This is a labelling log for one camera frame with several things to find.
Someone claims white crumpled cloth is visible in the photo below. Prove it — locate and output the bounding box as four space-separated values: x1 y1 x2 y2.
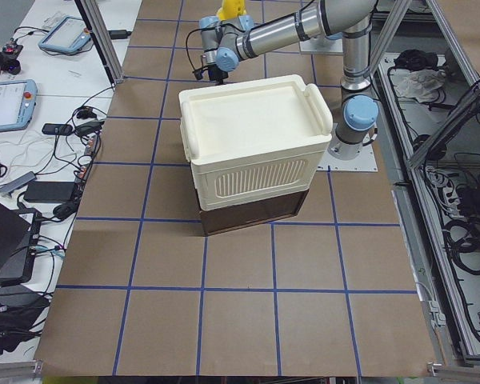
395 70 446 103

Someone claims black power adapter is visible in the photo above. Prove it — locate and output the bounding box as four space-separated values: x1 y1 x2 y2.
24 181 74 203

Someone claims blue teach pendant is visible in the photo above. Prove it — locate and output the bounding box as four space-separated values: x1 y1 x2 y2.
38 16 91 55
0 79 38 132

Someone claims lower blue teach pendant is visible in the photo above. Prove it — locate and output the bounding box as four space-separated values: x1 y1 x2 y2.
0 79 38 132

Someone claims black laptop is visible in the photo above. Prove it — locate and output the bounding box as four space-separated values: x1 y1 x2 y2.
0 203 41 286

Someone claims upper blue teach pendant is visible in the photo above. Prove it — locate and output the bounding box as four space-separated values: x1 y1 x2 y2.
38 16 91 55

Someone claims aluminium frame post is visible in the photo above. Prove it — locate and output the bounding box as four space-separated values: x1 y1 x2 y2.
74 0 124 86

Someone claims yellow plush toy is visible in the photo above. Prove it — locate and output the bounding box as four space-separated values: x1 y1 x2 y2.
216 0 247 20

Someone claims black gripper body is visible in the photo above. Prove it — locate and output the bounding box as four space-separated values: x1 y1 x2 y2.
206 64 229 82

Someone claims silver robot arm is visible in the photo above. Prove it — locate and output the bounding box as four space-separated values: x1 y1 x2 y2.
179 1 374 165

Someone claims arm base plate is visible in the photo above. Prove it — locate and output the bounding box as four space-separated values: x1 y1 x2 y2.
299 34 343 56
317 135 378 173

